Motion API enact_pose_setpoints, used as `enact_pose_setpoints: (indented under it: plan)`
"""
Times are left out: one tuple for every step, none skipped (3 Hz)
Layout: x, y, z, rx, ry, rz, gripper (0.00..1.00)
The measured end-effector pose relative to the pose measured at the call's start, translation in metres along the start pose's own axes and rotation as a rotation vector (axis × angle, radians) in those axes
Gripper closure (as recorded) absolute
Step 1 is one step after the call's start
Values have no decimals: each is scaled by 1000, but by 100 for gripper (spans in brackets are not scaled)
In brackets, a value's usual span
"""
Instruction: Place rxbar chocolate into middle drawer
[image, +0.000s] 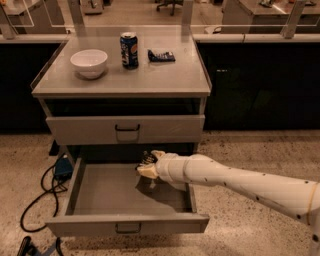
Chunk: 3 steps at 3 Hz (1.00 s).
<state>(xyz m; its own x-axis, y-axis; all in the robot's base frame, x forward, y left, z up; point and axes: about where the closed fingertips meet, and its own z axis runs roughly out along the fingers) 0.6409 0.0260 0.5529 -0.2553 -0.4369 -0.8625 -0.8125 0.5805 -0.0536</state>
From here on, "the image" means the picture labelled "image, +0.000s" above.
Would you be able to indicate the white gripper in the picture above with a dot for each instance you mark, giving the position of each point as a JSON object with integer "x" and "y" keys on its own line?
{"x": 170, "y": 167}

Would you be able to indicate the dark chocolate rxbar wrapper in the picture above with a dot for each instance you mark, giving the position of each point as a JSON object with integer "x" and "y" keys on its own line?
{"x": 148, "y": 160}

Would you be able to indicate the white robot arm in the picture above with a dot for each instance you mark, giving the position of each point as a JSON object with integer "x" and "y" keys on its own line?
{"x": 296, "y": 198}

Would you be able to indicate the grey drawer cabinet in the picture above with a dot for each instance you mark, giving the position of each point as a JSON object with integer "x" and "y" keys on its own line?
{"x": 152, "y": 89}

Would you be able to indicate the open grey lower drawer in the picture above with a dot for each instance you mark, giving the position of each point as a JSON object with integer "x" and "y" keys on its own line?
{"x": 108, "y": 199}

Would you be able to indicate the grey upper drawer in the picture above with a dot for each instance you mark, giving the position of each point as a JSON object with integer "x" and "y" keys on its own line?
{"x": 103, "y": 130}

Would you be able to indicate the blue power adapter box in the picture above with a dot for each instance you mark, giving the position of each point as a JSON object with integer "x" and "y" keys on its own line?
{"x": 63, "y": 169}

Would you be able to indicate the white ceramic bowl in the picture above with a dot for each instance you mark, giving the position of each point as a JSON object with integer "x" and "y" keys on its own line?
{"x": 90, "y": 63}

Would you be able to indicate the blue pepsi can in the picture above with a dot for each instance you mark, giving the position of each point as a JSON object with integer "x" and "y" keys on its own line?
{"x": 129, "y": 50}

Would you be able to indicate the black object bottom left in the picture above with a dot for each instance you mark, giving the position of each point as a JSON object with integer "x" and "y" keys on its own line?
{"x": 26, "y": 247}

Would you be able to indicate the grey background desk right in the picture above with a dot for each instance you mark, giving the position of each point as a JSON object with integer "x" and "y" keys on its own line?
{"x": 250, "y": 17}

